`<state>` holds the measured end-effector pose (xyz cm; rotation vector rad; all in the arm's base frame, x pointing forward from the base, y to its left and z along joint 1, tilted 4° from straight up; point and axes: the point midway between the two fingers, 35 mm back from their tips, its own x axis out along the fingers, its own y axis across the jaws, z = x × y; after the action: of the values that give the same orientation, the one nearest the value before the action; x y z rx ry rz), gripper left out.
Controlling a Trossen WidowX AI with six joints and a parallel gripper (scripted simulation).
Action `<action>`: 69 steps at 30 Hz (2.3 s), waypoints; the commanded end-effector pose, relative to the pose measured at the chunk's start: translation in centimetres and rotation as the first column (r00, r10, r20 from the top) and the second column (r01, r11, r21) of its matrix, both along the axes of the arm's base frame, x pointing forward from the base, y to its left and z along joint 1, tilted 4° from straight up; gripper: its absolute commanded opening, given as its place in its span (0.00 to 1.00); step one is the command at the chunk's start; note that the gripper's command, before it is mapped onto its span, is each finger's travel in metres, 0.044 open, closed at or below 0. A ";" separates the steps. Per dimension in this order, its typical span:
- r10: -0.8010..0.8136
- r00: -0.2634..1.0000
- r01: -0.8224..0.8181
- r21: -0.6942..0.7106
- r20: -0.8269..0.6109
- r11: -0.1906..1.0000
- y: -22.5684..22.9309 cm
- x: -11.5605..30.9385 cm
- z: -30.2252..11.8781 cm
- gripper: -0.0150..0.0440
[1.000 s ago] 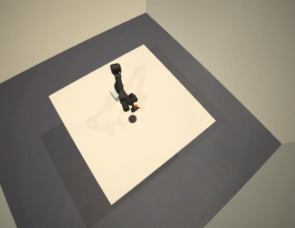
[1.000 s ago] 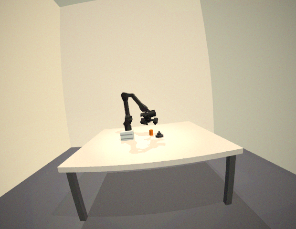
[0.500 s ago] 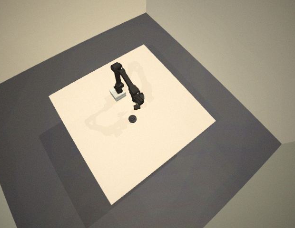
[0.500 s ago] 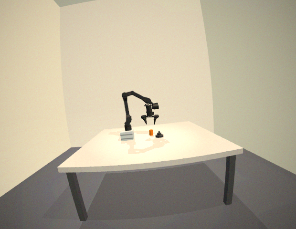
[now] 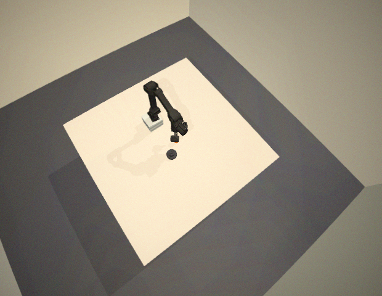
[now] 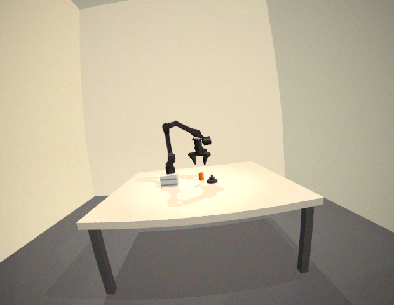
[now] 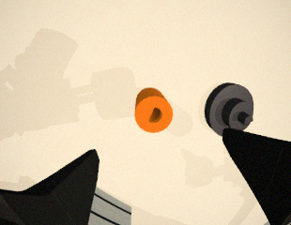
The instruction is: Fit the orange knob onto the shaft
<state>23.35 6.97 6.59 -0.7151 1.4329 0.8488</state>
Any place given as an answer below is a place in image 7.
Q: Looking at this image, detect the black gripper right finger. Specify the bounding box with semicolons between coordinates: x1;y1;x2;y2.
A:
222;127;291;225

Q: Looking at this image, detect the orange tapered knob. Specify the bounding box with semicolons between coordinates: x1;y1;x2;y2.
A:
134;87;173;134

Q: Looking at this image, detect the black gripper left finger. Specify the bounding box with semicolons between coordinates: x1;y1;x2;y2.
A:
0;149;100;225

